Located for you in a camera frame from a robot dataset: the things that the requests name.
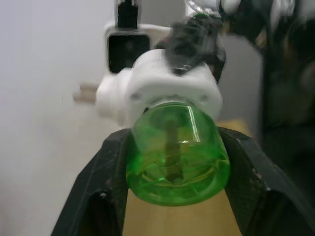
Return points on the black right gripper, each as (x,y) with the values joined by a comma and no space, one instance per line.
(197,34)

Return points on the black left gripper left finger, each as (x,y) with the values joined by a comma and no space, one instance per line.
(98,177)

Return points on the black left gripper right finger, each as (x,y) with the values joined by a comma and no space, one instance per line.
(261,186)

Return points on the white mosquito repellent heater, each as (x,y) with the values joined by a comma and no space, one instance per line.
(172,83)

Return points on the green transparent liquid bottle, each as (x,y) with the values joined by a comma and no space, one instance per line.
(177,157)

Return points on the dark robot body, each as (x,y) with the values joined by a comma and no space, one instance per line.
(288,73)

